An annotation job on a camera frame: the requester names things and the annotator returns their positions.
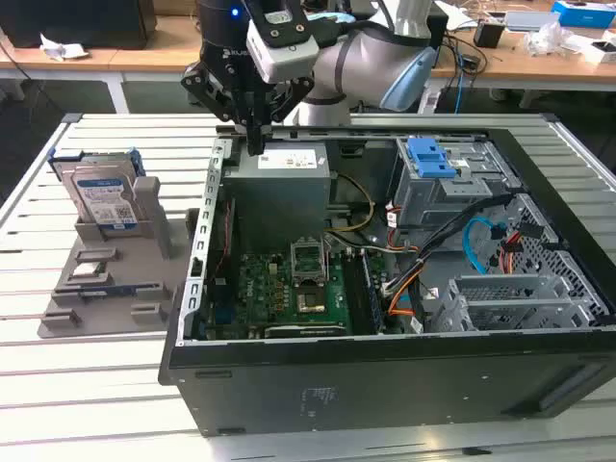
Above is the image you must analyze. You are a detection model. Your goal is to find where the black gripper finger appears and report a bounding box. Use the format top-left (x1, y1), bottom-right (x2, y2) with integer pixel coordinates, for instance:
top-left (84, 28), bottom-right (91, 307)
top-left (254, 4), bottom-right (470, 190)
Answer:
top-left (180, 61), bottom-right (260, 156)
top-left (257, 76), bottom-right (318, 157)

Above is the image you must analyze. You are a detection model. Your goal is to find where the hard disk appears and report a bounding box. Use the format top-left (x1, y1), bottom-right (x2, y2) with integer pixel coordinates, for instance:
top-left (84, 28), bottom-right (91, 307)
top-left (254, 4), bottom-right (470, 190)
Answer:
top-left (47, 146), bottom-right (148, 238)

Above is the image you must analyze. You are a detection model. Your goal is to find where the grey metal disk bay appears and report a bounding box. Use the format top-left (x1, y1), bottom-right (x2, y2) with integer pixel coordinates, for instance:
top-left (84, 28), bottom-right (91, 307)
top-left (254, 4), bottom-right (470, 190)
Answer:
top-left (445, 273), bottom-right (598, 333)

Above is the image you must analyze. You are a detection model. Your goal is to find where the wooden desk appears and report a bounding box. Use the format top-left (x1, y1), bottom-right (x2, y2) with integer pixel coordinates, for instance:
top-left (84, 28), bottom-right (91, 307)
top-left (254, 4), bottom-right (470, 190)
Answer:
top-left (0, 9), bottom-right (616, 115)

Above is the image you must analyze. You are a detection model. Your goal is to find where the grey power supply unit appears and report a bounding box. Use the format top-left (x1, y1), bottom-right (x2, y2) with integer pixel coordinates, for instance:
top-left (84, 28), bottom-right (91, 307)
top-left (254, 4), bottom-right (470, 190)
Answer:
top-left (221, 141), bottom-right (338, 242)

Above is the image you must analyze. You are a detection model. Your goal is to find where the large black box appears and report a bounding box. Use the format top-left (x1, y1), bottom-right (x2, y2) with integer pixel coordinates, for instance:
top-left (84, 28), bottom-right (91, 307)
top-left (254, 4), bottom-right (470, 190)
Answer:
top-left (0, 0), bottom-right (158, 51)

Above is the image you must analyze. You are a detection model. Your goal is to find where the metal socket cover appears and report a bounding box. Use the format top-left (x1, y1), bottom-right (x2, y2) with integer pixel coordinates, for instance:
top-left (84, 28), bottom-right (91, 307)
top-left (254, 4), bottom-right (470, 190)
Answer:
top-left (290, 238), bottom-right (328, 285)

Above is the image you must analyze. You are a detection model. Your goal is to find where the blue plastic drive latch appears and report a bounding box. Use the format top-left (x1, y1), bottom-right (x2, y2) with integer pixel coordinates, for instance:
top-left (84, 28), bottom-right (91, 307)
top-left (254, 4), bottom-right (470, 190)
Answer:
top-left (406, 137), bottom-right (458, 178)

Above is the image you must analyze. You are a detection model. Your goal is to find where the crumpled white paper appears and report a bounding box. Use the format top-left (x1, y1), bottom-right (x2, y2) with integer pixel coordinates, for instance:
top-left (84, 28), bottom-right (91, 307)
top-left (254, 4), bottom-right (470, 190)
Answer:
top-left (38, 32), bottom-right (90, 63)

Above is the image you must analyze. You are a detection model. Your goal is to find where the black speaker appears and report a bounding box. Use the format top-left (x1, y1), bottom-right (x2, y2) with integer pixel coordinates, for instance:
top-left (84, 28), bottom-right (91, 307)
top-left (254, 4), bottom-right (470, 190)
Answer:
top-left (426, 13), bottom-right (449, 69)

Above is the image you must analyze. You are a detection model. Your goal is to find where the thin metal locking lever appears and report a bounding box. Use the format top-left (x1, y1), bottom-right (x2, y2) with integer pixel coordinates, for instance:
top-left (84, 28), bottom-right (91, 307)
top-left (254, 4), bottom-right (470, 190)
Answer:
top-left (322, 235), bottom-right (334, 290)

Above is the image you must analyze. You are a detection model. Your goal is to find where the grey metal drive cage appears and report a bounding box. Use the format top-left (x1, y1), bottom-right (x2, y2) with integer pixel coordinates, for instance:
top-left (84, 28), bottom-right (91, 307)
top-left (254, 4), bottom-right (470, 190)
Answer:
top-left (389, 137), bottom-right (524, 230)

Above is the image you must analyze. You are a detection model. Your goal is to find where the white paper sheet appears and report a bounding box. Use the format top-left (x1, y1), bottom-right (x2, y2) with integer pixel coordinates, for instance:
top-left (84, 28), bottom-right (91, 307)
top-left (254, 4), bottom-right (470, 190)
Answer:
top-left (432, 0), bottom-right (475, 33)

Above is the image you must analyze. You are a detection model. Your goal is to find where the green motherboard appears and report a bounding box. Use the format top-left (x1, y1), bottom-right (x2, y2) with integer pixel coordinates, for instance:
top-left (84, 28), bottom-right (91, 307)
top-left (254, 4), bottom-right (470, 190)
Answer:
top-left (206, 249), bottom-right (400, 341)

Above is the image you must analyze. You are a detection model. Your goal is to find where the grey parts rack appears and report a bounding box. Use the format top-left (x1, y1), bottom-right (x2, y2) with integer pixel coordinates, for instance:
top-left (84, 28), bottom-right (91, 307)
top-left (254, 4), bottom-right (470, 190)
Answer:
top-left (37, 175), bottom-right (201, 341)

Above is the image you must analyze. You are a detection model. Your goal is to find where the CPU socket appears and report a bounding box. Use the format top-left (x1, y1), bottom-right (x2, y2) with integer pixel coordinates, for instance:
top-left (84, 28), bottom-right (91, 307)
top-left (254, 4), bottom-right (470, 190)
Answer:
top-left (294, 286), bottom-right (329, 315)

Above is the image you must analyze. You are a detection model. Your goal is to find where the black RAM slot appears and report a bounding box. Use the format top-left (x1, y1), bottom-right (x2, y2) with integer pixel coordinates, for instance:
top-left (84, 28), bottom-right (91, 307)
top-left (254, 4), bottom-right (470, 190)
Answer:
top-left (342, 249), bottom-right (366, 336)

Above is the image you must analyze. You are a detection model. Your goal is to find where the installed dark RAM stick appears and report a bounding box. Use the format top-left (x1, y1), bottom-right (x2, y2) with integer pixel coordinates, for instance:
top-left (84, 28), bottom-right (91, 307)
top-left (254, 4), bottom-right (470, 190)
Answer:
top-left (360, 250), bottom-right (387, 334)

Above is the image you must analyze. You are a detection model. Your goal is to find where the silver CPU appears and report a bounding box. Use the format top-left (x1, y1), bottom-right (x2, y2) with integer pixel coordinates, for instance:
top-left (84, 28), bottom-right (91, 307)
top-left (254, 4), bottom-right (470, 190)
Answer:
top-left (71, 262), bottom-right (110, 280)

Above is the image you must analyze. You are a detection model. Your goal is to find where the blue RAM stick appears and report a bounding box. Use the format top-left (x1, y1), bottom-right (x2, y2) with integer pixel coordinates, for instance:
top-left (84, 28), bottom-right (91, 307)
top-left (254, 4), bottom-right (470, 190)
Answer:
top-left (55, 283), bottom-right (163, 297)

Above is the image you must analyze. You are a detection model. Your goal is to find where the black expansion card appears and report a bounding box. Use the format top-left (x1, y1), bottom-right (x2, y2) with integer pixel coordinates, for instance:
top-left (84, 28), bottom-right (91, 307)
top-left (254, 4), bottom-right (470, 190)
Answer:
top-left (262, 322), bottom-right (350, 338)

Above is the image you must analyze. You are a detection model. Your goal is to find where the grey tablet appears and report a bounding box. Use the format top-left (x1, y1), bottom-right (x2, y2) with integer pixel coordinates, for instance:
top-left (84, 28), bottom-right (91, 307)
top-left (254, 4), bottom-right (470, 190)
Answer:
top-left (503, 10), bottom-right (562, 33)

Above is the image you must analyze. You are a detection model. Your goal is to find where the crumpled clear plastic bag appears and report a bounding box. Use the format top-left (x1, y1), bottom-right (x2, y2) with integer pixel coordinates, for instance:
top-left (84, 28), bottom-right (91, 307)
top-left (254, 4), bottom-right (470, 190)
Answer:
top-left (523, 21), bottom-right (583, 58)

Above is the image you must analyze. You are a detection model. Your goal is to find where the blue cardboard box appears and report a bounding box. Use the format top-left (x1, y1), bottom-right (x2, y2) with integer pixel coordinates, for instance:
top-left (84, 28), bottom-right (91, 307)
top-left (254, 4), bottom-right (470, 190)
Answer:
top-left (551, 0), bottom-right (616, 31)

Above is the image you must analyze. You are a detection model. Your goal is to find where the black open PC case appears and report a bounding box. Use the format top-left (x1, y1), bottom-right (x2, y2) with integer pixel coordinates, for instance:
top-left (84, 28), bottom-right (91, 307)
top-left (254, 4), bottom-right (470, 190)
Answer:
top-left (158, 113), bottom-right (616, 438)

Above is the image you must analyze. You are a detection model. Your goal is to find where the white box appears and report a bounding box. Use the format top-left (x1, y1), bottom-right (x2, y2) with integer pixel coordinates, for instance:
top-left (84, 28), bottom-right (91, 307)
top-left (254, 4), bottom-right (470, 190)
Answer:
top-left (582, 36), bottom-right (616, 66)

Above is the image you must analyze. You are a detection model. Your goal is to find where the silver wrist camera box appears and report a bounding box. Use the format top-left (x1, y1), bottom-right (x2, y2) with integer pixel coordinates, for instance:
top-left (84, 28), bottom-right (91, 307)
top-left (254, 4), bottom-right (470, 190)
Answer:
top-left (245, 13), bottom-right (321, 84)

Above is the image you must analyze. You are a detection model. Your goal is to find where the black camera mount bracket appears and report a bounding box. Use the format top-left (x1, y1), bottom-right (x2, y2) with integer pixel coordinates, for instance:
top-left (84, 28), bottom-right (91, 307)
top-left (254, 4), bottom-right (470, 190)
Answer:
top-left (245, 0), bottom-right (310, 49)

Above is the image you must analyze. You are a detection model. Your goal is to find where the yellow wire bundle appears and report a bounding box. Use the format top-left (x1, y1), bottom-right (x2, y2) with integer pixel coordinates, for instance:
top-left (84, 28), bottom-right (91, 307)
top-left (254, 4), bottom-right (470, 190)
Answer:
top-left (331, 172), bottom-right (376, 235)

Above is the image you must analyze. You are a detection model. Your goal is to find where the blue network cable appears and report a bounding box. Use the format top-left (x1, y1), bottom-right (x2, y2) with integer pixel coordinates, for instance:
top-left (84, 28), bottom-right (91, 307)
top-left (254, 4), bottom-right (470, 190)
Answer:
top-left (454, 47), bottom-right (477, 116)

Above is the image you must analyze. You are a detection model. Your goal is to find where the black cable bundle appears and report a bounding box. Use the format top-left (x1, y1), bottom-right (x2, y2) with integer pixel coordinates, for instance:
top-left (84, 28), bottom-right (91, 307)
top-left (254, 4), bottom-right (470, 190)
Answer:
top-left (382, 190), bottom-right (526, 299)

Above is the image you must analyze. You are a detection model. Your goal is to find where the blue data wire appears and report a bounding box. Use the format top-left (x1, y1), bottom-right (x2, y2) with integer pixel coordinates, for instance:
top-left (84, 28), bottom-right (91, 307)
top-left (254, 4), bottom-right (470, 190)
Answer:
top-left (462, 217), bottom-right (504, 275)

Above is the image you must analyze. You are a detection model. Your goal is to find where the red orange power wire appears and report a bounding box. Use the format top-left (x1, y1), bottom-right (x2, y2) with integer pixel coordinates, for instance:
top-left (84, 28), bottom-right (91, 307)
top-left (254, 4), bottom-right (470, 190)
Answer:
top-left (499, 230), bottom-right (525, 276)

